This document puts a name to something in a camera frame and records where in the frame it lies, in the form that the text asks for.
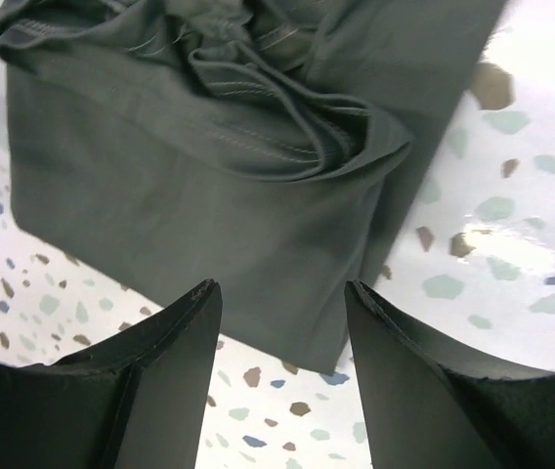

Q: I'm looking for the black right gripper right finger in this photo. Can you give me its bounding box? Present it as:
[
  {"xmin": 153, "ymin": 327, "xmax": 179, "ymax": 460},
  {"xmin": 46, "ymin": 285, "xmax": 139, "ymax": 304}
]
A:
[{"xmin": 345, "ymin": 281, "xmax": 555, "ymax": 469}]

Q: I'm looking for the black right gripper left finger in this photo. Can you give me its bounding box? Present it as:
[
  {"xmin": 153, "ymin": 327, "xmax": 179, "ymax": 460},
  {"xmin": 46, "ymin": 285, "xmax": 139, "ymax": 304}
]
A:
[{"xmin": 0, "ymin": 280, "xmax": 222, "ymax": 469}]

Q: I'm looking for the grey t shirt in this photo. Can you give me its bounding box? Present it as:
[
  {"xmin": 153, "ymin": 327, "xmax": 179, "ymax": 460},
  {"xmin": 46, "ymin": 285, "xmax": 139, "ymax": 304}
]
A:
[{"xmin": 0, "ymin": 0, "xmax": 505, "ymax": 374}]

